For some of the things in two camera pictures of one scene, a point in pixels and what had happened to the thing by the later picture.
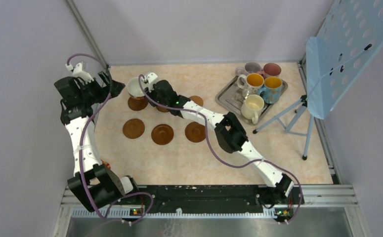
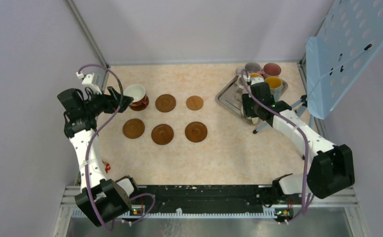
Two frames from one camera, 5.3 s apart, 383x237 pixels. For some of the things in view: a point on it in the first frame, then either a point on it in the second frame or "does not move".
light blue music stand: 353,34 does not move
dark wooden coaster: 133,128 does not move
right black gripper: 150,94 → 247,99
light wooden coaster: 197,99 does not move
